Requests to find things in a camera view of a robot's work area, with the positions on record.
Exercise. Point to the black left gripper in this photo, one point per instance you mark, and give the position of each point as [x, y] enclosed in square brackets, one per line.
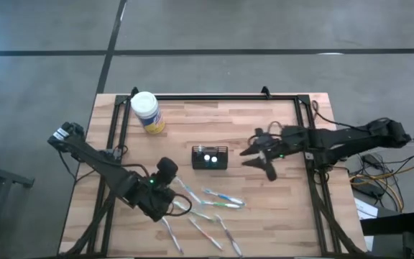
[155, 199]

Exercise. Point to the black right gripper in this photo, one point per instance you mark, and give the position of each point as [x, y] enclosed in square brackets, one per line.
[291, 144]

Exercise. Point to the blue toothbrush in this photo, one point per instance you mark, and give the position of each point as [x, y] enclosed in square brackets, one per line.
[189, 190]
[225, 196]

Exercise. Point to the small blue mouthwash bottle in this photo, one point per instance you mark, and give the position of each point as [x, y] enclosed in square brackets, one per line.
[207, 157]
[214, 158]

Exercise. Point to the green toothbrush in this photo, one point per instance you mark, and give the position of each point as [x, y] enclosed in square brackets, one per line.
[196, 213]
[225, 205]

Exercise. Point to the orange toothbrush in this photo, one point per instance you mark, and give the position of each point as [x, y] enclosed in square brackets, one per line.
[205, 233]

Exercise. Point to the toothbrushes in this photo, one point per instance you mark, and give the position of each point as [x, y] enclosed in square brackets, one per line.
[229, 235]

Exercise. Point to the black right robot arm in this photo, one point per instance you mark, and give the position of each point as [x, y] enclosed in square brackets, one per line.
[354, 138]

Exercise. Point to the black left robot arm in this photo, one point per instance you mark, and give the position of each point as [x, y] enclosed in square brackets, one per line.
[99, 163]

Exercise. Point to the Lysol wipes canister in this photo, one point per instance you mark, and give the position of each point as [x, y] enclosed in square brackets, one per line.
[146, 108]

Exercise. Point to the black power brick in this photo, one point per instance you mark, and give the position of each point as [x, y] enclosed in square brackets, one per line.
[370, 189]

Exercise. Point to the white paper sheet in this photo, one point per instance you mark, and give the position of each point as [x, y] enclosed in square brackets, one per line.
[365, 210]

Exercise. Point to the black side desk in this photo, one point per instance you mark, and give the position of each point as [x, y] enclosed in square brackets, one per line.
[9, 177]

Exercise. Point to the black aluminium table frame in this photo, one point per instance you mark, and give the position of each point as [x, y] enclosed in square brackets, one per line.
[228, 97]

